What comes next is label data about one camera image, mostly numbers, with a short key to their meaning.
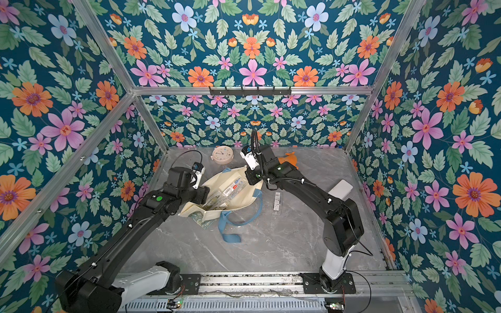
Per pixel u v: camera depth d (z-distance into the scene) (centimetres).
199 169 69
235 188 99
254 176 72
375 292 73
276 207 93
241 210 78
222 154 114
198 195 70
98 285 39
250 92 93
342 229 45
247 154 72
